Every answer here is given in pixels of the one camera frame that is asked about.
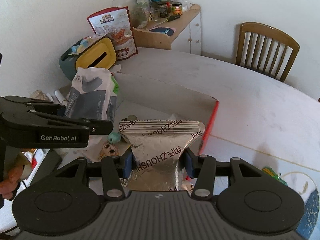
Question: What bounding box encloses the silver foil snack bag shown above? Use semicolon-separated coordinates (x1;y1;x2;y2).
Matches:
118;120;206;191

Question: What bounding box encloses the person's left hand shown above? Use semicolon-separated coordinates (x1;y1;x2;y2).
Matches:
0;166;24;199

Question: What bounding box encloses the teal small ball toy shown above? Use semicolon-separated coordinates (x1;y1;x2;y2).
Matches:
108;132;121;144

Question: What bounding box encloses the red and white cardboard box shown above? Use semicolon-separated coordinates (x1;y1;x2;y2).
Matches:
57;73;220;181

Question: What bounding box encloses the yellow teal tissue box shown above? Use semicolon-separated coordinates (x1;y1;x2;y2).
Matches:
59;37;117;81

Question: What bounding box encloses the red white snack bag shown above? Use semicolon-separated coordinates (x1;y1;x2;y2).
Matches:
87;7;138;61

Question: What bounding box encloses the white wooden side cabinet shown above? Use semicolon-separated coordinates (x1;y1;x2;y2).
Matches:
133;4;202;55

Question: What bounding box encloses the brown wooden chair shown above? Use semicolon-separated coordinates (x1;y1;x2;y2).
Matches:
235;22;300;82

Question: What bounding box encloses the black yellow screwdriver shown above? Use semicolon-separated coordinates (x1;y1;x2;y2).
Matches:
159;14;181;25

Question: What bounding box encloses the dark glass jar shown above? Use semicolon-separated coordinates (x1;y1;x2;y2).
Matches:
157;2;169;18

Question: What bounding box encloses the orange labelled jar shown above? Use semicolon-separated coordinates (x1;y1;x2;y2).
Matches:
171;2;183;15

